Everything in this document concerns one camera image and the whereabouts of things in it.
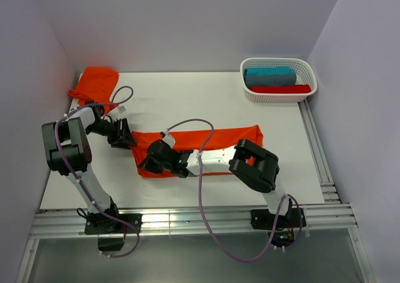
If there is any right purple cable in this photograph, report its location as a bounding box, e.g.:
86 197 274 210
165 118 303 263

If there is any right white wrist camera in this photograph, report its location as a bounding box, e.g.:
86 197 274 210
161 130 176 148

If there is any purple cable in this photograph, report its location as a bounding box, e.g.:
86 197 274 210
54 86 141 259
165 118 303 263

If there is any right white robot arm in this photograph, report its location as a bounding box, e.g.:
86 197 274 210
139 139 293 227

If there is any teal rolled t-shirt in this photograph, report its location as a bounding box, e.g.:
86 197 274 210
244 66 296 76

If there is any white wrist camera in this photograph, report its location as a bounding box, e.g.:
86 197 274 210
161 130 176 148
113 105 126 116

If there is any white plastic basket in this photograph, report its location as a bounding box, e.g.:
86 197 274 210
240 57 318 102

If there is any aluminium rail frame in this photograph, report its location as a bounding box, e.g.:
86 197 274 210
16 101 376 282

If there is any crumpled orange t-shirt pile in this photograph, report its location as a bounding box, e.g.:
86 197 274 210
69 67 119 114

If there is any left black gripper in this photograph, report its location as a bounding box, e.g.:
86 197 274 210
85 118 138 149

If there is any red rolled t-shirt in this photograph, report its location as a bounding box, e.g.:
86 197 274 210
250 84 312 94

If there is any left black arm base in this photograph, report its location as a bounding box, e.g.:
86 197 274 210
76 202 142 254

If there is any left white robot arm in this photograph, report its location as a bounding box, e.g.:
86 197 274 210
41 101 137 232

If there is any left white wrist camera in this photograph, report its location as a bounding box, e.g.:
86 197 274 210
113 105 126 116

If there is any grey rolled t-shirt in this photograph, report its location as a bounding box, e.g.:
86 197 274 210
244 74 297 87

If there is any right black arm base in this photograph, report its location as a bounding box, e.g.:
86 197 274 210
251 209 307 247

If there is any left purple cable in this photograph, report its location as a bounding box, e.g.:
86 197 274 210
54 86 141 259

